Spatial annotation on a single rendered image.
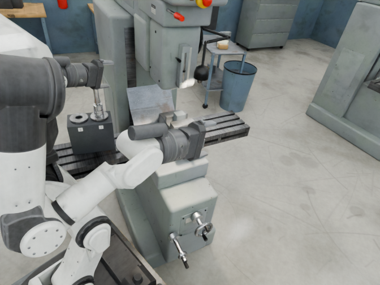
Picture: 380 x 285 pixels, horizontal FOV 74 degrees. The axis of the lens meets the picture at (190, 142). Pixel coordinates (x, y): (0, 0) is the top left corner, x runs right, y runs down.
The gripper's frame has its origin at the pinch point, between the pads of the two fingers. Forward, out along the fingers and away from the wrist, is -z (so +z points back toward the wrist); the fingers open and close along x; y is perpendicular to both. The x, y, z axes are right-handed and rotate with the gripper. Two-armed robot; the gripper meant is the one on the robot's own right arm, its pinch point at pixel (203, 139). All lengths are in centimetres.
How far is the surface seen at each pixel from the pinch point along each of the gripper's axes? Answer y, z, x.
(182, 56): 46, -27, 18
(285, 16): 292, -550, 107
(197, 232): 16, -36, -70
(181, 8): 45, -20, 36
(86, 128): 72, 5, -27
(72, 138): 75, 10, -33
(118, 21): 98, -22, 25
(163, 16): 48, -14, 32
